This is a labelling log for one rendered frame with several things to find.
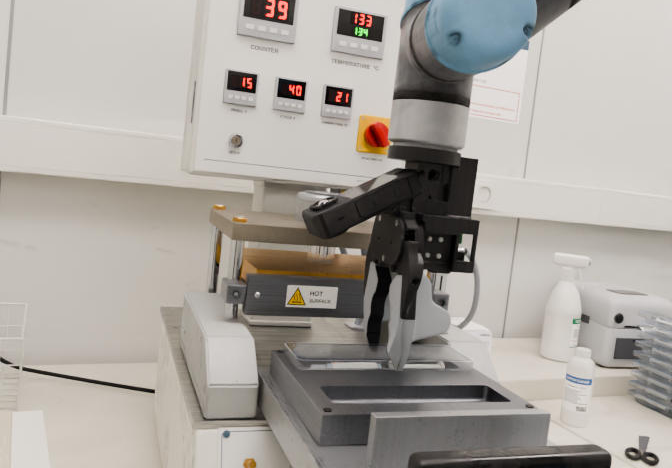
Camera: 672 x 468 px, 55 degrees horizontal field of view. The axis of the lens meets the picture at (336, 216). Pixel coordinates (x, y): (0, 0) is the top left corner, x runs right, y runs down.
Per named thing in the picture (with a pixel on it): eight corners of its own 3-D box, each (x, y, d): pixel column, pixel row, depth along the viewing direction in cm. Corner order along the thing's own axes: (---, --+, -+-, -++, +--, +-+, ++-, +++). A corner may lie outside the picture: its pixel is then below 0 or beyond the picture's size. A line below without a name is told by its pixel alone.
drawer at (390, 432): (252, 404, 66) (259, 329, 65) (441, 401, 73) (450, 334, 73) (351, 592, 38) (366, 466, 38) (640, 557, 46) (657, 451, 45)
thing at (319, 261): (228, 275, 89) (235, 206, 88) (375, 282, 96) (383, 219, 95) (253, 304, 73) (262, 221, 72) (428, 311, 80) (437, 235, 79)
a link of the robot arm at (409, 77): (415, -31, 57) (397, -5, 65) (400, 94, 58) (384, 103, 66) (501, -17, 58) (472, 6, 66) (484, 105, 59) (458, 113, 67)
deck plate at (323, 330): (159, 310, 104) (160, 304, 104) (359, 317, 115) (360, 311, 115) (191, 429, 61) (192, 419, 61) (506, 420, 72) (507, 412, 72)
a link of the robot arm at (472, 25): (540, -94, 47) (490, -45, 58) (417, -2, 46) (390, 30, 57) (599, -4, 48) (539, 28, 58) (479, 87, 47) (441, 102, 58)
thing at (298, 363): (295, 384, 58) (298, 360, 58) (280, 364, 63) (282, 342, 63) (473, 383, 64) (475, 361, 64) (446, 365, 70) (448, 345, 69)
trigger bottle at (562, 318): (537, 358, 151) (552, 253, 149) (540, 350, 158) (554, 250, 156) (577, 366, 147) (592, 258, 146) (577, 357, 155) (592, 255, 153)
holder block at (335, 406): (269, 373, 64) (271, 348, 64) (445, 373, 71) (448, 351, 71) (318, 446, 49) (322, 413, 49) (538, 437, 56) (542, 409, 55)
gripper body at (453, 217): (473, 281, 62) (490, 156, 61) (392, 276, 59) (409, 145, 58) (436, 267, 69) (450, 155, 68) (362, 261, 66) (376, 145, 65)
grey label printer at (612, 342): (539, 340, 169) (548, 276, 168) (601, 341, 176) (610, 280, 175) (605, 371, 146) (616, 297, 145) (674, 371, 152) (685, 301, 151)
